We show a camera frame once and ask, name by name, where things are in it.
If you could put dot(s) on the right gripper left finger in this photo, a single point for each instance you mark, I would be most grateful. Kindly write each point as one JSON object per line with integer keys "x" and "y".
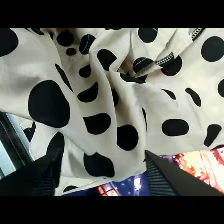
{"x": 40, "y": 180}

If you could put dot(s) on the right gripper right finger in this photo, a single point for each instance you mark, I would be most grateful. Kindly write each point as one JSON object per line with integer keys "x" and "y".
{"x": 166, "y": 181}

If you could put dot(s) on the beige black-dotted shirt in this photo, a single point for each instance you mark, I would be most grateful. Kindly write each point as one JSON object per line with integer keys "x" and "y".
{"x": 133, "y": 106}

